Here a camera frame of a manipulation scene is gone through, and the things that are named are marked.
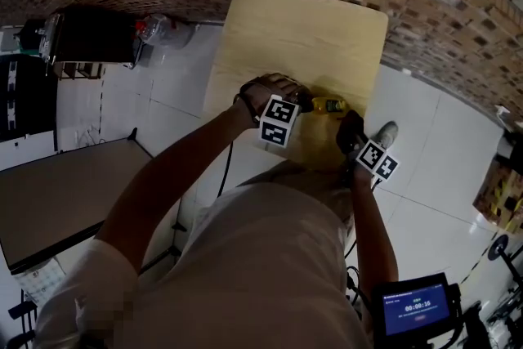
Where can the person's grey shoe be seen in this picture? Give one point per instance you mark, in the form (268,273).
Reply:
(388,131)

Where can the white perforated board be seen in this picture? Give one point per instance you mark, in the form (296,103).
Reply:
(41,282)

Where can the grey table with black frame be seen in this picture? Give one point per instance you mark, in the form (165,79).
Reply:
(65,196)

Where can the small yellow orange object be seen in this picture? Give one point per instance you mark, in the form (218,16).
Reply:
(327,105)

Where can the low wooden shelf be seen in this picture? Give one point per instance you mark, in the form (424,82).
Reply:
(77,70)

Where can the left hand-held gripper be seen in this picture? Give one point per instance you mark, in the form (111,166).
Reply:
(275,122)

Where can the person's right forearm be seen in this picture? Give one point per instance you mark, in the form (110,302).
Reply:
(369,225)

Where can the black wheeled equipment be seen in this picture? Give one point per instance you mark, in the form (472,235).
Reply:
(482,327)

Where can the person's beige shirt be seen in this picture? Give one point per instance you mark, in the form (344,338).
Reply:
(253,278)

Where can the black metal stand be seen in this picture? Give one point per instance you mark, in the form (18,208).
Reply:
(24,310)

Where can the black glass door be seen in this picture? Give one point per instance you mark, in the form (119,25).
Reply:
(28,94)

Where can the black round bin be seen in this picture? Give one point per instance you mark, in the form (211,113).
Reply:
(512,149)

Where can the person's beige trousers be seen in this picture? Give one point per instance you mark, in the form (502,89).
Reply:
(302,175)

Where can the dark brown cabinet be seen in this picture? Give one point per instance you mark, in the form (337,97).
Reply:
(96,37)

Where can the person's left hand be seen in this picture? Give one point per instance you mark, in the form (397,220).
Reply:
(265,88)

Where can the green container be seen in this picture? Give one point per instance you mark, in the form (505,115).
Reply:
(28,45)

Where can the clear plastic bag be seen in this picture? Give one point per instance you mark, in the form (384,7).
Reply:
(163,30)

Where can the cardboard boxes with striped tape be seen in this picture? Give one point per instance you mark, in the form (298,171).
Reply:
(500,196)

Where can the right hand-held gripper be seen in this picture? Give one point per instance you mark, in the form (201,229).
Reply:
(376,161)

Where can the black monitor with blue screen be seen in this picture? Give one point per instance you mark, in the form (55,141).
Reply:
(414,308)

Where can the person's left forearm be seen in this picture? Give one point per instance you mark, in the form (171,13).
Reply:
(175,184)

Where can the small white box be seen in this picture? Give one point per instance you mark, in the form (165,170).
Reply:
(502,112)

